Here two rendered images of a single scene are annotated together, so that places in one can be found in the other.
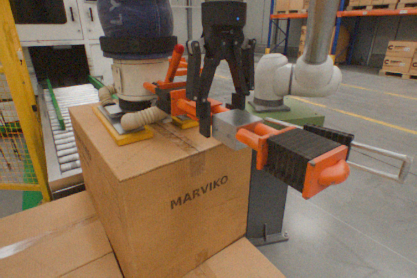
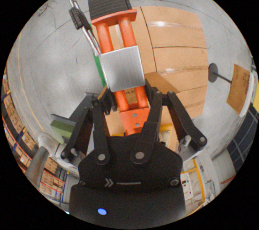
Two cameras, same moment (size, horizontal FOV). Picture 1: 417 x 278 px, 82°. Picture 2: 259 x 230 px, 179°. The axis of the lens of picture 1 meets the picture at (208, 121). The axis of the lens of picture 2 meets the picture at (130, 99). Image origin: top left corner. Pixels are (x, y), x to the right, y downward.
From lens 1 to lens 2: 0.37 m
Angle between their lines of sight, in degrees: 43
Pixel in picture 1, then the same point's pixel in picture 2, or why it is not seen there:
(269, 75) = not seen: hidden behind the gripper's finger
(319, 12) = (36, 166)
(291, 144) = not seen: outside the picture
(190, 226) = not seen: hidden behind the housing
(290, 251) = (86, 88)
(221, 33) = (142, 180)
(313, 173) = not seen: outside the picture
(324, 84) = (44, 136)
